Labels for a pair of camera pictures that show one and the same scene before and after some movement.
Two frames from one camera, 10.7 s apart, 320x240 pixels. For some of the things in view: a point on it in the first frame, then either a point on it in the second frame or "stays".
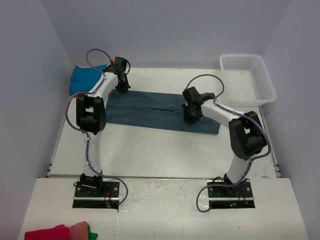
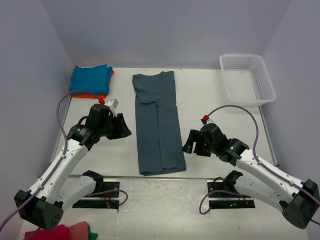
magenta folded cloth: x=59 y=232 stays
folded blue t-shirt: x=82 y=79 stays
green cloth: x=92 y=235 stays
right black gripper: x=188 y=121 → x=195 y=136
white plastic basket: x=247 y=79 stays
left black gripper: x=123 y=89 → x=122 y=130
